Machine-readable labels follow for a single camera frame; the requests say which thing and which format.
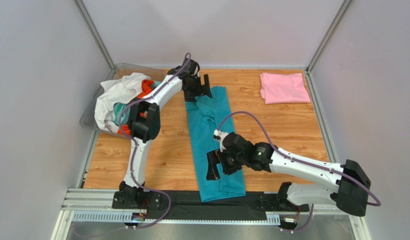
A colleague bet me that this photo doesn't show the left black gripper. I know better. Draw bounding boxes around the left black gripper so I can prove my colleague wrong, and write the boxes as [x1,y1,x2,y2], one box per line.
[184,73,213,103]

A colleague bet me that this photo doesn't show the right aluminium frame post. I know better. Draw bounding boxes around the right aluminium frame post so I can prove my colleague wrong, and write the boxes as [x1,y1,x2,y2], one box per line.
[306,0,354,74]

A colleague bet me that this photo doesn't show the left aluminium frame post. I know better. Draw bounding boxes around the left aluminium frame post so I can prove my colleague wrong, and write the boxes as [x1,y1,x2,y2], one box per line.
[73,0,115,69]

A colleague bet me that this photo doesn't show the clear plastic bin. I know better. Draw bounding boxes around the clear plastic bin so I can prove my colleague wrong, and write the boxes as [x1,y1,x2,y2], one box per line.
[79,62,166,139]

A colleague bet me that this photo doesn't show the aluminium frame post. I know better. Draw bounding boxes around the aluminium frame post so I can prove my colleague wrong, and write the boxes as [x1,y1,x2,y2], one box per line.
[73,0,115,69]
[306,0,354,74]

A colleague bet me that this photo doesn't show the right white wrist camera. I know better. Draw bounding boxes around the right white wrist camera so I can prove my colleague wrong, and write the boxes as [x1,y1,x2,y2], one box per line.
[213,129,229,151]

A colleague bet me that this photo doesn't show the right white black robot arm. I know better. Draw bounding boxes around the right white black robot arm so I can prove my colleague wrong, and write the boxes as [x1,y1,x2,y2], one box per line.
[206,130,371,217]

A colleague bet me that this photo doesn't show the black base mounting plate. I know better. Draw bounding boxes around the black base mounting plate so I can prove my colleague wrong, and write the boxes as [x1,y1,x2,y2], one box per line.
[112,190,310,221]

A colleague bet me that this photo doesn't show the folded pink t shirt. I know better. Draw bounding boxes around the folded pink t shirt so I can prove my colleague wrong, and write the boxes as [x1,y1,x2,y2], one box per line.
[260,72,311,105]

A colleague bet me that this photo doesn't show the orange t shirt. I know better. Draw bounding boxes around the orange t shirt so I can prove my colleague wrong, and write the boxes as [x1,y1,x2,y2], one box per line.
[114,79,155,135]

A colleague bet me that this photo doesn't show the light teal t shirt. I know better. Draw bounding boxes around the light teal t shirt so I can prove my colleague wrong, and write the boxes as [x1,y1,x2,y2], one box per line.
[114,79,161,126]

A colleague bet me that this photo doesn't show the white t shirt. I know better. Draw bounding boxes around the white t shirt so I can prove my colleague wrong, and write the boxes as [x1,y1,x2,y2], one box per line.
[94,72,151,133]

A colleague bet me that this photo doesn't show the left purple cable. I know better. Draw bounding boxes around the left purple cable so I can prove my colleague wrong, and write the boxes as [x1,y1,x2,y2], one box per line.
[117,52,192,237]

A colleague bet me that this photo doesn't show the aluminium front rail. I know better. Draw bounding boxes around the aluminium front rail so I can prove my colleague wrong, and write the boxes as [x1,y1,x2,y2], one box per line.
[60,188,363,225]

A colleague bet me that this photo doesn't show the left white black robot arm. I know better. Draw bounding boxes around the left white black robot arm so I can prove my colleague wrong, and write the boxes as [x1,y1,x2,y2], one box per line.
[112,58,212,209]

